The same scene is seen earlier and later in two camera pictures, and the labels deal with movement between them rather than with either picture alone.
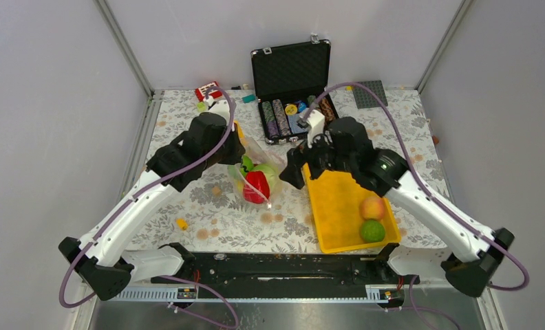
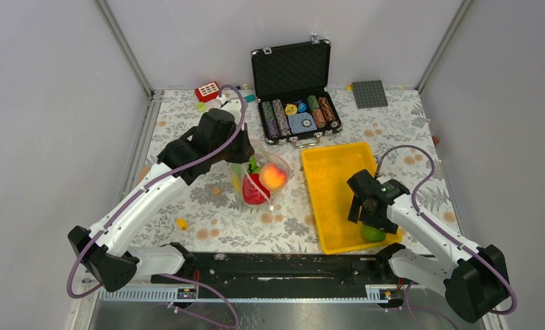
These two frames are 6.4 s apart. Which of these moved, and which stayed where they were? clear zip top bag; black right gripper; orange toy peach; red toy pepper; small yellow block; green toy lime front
Moved: orange toy peach; black right gripper
Stayed: red toy pepper; green toy lime front; clear zip top bag; small yellow block
